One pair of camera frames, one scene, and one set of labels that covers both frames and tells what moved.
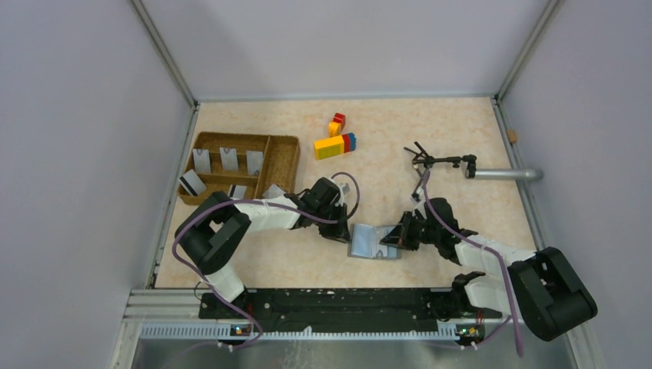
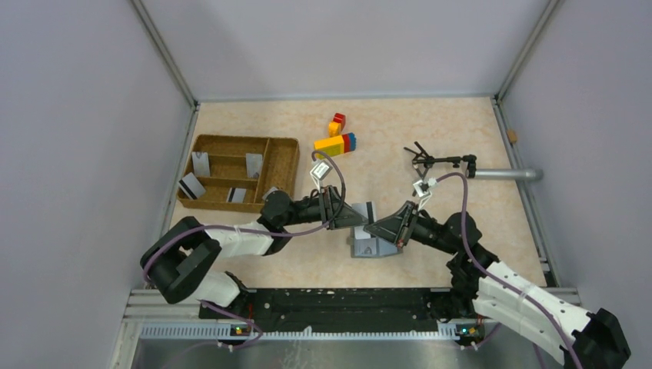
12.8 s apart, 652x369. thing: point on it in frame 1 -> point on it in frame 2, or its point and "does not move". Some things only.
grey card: [380, 250] -> [365, 247]
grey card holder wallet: [365, 239] does not move
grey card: [273, 191] does not move
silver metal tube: [509, 174] does not move
